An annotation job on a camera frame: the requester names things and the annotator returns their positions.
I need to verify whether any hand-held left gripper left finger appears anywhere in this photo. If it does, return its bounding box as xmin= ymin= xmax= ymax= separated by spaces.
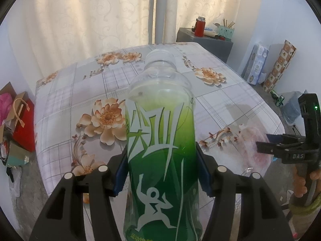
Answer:
xmin=30 ymin=148 xmax=129 ymax=241

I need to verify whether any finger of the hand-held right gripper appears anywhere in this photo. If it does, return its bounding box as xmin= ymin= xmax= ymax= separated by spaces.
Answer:
xmin=256 ymin=141 xmax=289 ymax=156
xmin=266 ymin=133 xmax=305 ymax=146

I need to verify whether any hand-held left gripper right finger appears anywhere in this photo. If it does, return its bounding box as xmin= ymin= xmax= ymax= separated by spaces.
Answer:
xmin=196 ymin=143 xmax=293 ymax=241

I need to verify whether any green drink bottle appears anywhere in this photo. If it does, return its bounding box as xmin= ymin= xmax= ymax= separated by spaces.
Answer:
xmin=124 ymin=49 xmax=203 ymax=241

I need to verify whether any person's right hand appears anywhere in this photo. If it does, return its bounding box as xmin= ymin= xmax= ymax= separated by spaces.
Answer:
xmin=293 ymin=169 xmax=321 ymax=198

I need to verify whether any clear blue water jug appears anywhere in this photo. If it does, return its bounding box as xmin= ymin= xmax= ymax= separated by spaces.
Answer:
xmin=281 ymin=90 xmax=309 ymax=126

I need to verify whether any checked wallpaper roll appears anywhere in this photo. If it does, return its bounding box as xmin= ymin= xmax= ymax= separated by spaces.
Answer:
xmin=263 ymin=40 xmax=297 ymax=93

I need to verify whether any white toilet paper pack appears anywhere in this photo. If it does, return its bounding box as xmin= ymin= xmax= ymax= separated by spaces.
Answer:
xmin=247 ymin=43 xmax=269 ymax=85

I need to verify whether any floral tablecloth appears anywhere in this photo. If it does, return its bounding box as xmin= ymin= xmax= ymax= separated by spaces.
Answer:
xmin=34 ymin=42 xmax=287 ymax=241

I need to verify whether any red paper bag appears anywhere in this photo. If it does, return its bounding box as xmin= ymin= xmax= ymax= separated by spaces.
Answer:
xmin=5 ymin=92 xmax=36 ymax=152

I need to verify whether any teal brown box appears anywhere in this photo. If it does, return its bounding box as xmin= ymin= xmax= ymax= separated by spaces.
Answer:
xmin=2 ymin=141 xmax=31 ymax=167

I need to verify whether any grey cabinet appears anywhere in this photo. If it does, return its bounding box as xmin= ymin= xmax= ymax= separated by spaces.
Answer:
xmin=176 ymin=28 xmax=234 ymax=63

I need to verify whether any white blue roll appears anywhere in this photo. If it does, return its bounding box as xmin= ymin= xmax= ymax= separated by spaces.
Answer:
xmin=204 ymin=26 xmax=219 ymax=38

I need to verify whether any red thermos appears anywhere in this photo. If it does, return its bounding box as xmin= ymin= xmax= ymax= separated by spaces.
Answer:
xmin=195 ymin=17 xmax=205 ymax=37

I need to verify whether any pink crumpled bag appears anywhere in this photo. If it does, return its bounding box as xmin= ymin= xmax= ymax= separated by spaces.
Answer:
xmin=0 ymin=93 xmax=14 ymax=124

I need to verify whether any cream patterned curtain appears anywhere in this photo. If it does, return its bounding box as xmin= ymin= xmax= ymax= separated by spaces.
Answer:
xmin=7 ymin=0 xmax=157 ymax=76
xmin=163 ymin=0 xmax=245 ymax=45

